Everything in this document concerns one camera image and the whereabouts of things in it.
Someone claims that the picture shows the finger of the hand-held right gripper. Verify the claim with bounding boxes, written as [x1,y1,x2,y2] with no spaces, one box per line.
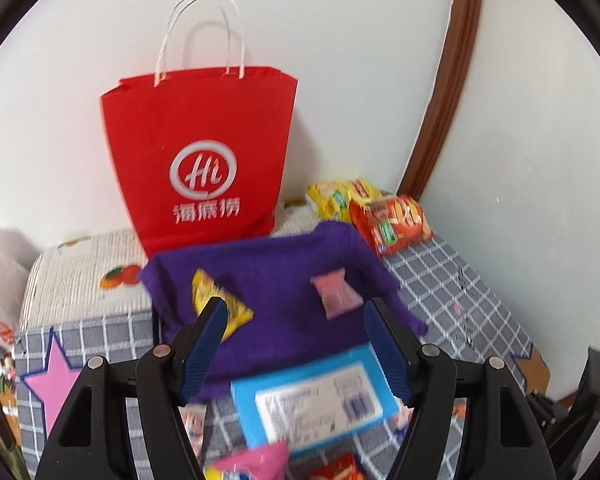
[525,346,600,473]

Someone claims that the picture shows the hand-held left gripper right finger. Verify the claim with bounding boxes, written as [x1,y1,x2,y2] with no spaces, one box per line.
[364,297,556,480]

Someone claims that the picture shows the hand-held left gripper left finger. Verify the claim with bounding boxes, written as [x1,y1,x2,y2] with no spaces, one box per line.
[35,297,229,480]

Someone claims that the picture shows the purple felt cloth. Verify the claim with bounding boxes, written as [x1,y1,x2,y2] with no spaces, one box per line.
[140,220,428,401]

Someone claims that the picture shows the bright pink snack packet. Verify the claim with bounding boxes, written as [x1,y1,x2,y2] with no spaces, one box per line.
[212,441,291,480]

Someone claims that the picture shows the yellow orange snack packet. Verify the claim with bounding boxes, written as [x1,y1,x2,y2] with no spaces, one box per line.
[191,269,255,343]

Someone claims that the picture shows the small pink candy packet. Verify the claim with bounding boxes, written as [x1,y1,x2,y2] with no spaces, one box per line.
[310,270,364,319]

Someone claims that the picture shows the grey checked blanket pink star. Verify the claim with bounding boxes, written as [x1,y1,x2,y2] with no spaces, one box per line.
[12,232,551,480]

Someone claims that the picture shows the blue flat box white label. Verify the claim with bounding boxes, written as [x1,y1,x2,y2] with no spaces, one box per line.
[230,344,401,450]

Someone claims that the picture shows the red orange snack packet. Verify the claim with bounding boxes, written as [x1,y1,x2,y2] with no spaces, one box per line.
[305,452,371,480]

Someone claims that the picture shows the orange snack bag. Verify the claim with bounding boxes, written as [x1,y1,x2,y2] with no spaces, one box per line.
[349,195,435,258]

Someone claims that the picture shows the yellow green chip bag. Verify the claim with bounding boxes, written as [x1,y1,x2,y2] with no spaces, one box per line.
[306,180,353,223]

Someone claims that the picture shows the red paper bag white handles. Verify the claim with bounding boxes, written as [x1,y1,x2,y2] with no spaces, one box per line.
[99,0,299,259]

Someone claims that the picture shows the brown door frame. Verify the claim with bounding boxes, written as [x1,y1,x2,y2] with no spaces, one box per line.
[396,0,486,201]

